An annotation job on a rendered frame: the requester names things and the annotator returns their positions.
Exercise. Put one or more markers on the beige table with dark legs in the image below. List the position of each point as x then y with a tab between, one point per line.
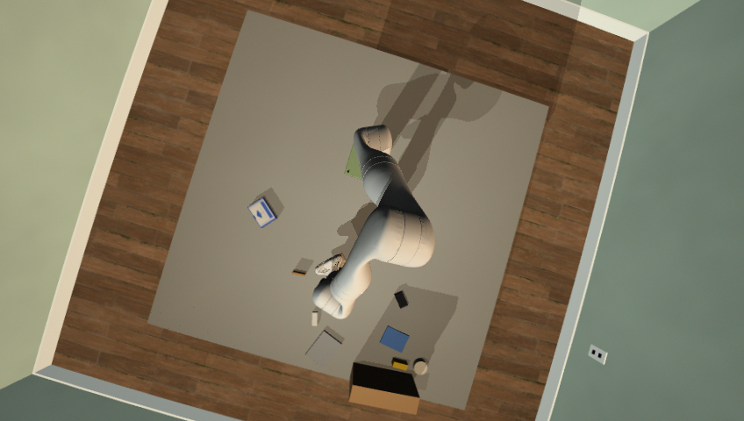
279	145

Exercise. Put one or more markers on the blue flat square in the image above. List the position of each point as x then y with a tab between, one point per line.
394	339

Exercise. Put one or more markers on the blue and white box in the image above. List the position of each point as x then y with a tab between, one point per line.
261	212

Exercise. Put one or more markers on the white wall socket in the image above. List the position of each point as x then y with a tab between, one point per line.
597	354

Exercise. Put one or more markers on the large brown box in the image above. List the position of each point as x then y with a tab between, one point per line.
383	401

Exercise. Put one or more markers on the small black block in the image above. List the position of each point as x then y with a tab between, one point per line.
401	300

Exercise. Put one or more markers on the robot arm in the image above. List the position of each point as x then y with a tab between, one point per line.
401	238

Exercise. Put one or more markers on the small brown block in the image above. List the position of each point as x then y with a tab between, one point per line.
299	272

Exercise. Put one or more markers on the grey flat board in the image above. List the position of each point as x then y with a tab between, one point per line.
322	348

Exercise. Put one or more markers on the beige cylinder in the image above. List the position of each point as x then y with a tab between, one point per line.
420	368

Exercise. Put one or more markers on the yellow block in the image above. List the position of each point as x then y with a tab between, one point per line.
400	365

